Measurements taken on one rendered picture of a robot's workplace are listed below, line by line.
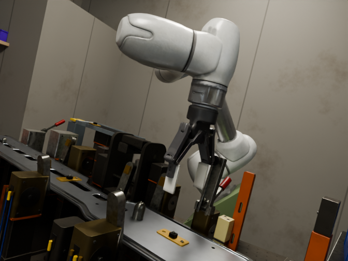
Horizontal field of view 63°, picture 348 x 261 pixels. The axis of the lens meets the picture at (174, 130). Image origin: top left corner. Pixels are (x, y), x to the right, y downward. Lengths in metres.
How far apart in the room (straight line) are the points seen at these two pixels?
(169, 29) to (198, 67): 0.11
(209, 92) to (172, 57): 0.12
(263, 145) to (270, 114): 0.34
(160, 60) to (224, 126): 0.84
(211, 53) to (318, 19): 2.89
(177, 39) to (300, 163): 2.76
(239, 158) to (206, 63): 0.94
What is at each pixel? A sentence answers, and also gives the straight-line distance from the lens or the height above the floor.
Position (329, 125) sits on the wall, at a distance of 3.30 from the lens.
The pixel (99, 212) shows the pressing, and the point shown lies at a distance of 0.84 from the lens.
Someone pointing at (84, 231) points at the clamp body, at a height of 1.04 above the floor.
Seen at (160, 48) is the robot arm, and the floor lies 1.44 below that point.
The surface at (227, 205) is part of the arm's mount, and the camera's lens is 1.36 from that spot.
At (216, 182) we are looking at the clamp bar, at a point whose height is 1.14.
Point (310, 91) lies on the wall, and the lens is 3.31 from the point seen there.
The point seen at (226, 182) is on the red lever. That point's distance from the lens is 0.94.
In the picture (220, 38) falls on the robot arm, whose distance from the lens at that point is 0.69.
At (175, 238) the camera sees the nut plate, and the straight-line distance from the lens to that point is 0.77.
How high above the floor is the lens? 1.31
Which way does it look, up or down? 3 degrees down
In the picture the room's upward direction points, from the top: 13 degrees clockwise
